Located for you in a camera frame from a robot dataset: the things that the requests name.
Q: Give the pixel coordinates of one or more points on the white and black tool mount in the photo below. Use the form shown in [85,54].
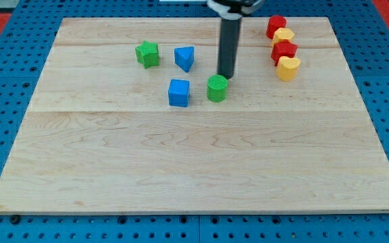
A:
[235,8]

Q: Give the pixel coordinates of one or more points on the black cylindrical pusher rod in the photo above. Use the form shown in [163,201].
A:
[228,46]

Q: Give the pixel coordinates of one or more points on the blue triangle block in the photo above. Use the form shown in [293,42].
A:
[184,57]

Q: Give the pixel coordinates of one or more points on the red cylinder block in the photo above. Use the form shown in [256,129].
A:
[275,22]

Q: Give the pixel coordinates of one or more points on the yellow hexagon block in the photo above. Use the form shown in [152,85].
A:
[281,35]

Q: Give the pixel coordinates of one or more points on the red star block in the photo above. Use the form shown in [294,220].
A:
[284,48]

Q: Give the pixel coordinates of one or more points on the green cylinder block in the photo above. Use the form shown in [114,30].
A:
[217,88]

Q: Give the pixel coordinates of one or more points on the yellow heart block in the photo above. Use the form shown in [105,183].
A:
[287,68]

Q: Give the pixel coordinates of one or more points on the blue cube block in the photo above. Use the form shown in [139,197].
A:
[179,92]

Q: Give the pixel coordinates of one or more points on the green star block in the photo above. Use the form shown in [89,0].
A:
[147,54]

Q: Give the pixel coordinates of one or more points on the wooden board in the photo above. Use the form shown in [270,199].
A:
[100,138]

